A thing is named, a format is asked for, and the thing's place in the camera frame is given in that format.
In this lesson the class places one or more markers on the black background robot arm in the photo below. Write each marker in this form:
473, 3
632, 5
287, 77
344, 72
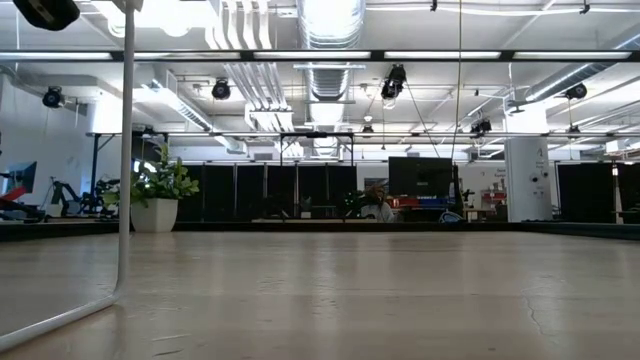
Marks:
70, 192
20, 212

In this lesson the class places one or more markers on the black ceiling spotlight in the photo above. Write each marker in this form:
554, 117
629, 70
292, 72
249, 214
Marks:
481, 126
394, 82
576, 91
52, 96
221, 89

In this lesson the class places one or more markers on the red bar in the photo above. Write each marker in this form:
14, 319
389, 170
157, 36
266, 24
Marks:
12, 195

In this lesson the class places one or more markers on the green plant in white pot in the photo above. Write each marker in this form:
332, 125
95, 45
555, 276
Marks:
155, 212

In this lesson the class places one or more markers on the black beam with light strips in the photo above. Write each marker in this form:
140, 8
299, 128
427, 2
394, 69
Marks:
377, 55

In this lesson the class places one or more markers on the person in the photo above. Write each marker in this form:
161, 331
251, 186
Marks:
378, 210

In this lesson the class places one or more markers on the large black monitor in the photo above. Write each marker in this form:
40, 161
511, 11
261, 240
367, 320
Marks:
420, 176

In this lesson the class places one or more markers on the red and blue boxes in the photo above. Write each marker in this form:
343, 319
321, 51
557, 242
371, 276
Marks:
420, 202

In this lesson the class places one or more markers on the shelf with red items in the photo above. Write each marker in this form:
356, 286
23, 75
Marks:
494, 196

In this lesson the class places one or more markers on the white round column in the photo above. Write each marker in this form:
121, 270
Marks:
527, 170

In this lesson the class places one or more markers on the black aluminium table frame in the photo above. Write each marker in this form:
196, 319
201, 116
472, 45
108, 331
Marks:
50, 231

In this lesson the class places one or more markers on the black partition wall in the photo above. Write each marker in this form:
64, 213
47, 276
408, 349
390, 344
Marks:
585, 187
220, 192

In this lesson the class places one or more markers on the silver ribbed ventilation duct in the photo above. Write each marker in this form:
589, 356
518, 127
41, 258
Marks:
330, 80
555, 85

